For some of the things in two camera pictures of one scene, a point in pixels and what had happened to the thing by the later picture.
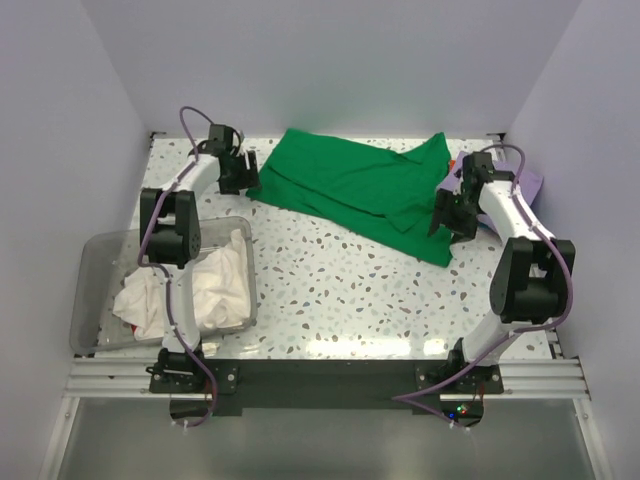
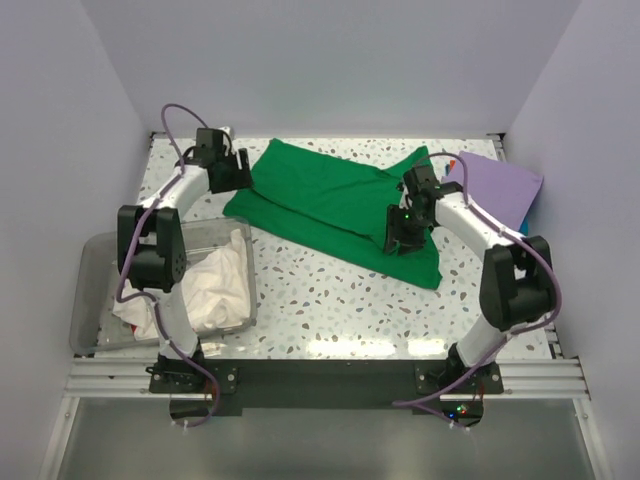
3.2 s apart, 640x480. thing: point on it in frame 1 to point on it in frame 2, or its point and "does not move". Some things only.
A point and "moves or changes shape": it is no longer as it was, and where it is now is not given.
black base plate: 452,391 does not move
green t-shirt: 386,197 moves or changes shape
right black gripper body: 460,213 to 406,227
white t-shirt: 222,287 does not move
